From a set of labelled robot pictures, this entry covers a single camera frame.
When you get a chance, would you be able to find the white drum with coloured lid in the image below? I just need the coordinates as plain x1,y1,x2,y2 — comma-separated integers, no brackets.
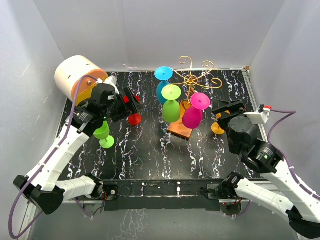
54,55,108,106

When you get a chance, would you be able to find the pink wine glass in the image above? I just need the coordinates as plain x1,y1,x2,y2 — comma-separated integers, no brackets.
182,92,211,129

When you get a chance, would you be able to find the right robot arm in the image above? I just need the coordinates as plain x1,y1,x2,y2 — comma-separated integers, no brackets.
212,99,320,239

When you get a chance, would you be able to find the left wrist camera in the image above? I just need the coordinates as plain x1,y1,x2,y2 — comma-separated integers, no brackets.
96,75,120,95

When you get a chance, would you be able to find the red wine glass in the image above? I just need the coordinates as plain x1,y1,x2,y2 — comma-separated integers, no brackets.
124,95,142,126

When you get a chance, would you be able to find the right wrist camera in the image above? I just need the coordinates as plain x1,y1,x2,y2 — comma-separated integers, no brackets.
244,104,272,125

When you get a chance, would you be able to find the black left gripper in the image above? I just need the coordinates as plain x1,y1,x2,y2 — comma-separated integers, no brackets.
102,87,144,122

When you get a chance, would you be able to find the wooden rack base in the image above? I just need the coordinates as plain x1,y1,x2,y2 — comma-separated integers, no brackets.
168,99,193,141

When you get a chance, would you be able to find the orange wine glass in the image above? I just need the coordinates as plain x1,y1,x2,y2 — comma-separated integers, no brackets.
211,113,225,135

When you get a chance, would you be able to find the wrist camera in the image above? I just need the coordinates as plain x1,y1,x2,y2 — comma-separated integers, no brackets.
244,104,272,125
96,75,120,95

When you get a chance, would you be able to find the gold wire glass rack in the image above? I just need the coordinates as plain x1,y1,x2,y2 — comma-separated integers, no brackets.
172,55,223,101

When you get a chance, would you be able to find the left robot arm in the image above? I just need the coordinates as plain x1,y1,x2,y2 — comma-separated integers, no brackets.
13,83,143,215

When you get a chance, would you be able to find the green wine glass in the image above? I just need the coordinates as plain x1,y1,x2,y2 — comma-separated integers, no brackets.
93,120,115,149
161,84,182,123

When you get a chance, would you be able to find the blue wine glass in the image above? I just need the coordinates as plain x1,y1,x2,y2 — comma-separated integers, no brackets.
154,66,173,104

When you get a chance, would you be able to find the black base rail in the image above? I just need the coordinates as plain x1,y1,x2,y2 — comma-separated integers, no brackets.
79,179,248,211

